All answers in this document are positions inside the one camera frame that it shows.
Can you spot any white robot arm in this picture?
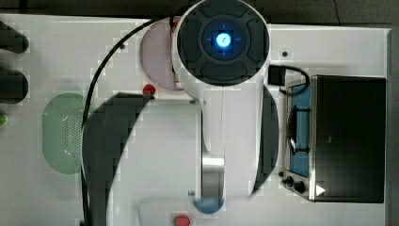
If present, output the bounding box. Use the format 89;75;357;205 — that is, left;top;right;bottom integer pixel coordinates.
107;0;271;226

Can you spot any black toaster oven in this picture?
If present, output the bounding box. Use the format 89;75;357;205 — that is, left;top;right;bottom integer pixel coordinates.
281;75;386;203

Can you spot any small red strawberry toy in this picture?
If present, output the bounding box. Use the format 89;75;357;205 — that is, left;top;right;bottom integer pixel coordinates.
142;84;156;96

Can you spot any lilac round plate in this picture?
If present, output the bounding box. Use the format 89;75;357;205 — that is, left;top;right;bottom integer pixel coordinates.
139;19;182;90

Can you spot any blue cup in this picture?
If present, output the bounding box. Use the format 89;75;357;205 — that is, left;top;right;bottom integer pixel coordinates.
193;198;224;215

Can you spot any green perforated colander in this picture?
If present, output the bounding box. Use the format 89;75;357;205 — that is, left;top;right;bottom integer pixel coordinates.
42;93;86;174

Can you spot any black cylindrical cup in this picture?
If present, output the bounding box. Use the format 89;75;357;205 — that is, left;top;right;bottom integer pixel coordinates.
0;69;28;105

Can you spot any dark brown cylindrical cup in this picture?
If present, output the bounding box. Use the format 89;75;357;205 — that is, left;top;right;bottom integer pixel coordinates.
0;22;29;54

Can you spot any black wrist camera block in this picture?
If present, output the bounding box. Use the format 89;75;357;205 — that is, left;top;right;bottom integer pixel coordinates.
268;65;286;86

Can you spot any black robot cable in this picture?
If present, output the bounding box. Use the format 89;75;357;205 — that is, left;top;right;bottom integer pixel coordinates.
80;16;177;226

